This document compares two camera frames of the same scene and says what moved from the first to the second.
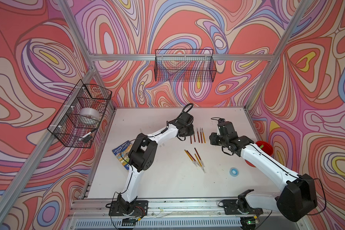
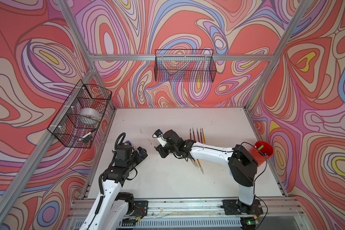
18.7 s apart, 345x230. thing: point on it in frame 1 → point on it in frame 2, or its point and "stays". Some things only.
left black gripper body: (189, 131) → (134, 159)
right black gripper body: (218, 140) → (166, 150)
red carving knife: (201, 135) stays
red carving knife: (198, 135) stays
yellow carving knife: (204, 138) stays
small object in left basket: (86, 138) stays
